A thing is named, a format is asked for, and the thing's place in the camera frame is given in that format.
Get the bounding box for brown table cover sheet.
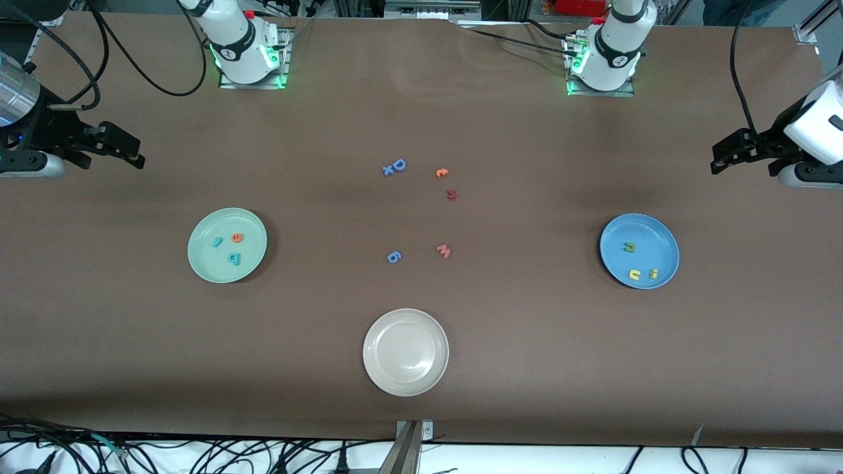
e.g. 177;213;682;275
0;12;843;448

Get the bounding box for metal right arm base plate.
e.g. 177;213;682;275
219;30;290;90

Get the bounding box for blue plate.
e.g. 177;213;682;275
599;213;680;290

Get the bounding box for tangled black floor cables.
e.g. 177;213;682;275
0;413;369;474

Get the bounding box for person's blue trousers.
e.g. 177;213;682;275
701;0;778;26

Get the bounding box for aluminium camera post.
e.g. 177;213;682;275
377;420;434;474

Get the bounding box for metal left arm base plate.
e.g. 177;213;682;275
565;33;636;98

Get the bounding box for beige plate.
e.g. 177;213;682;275
362;308;450;398

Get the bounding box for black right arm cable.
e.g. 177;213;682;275
0;0;208;113

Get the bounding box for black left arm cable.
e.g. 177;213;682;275
730;0;758;136

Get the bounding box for red box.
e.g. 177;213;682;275
553;0;610;17

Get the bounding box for grey metal box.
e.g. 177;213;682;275
384;0;481;20

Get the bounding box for black base power cable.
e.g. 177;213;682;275
458;18;587;59

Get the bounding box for green plate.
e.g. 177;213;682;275
187;207;269;284

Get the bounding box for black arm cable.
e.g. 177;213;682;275
0;0;208;113
730;0;758;136

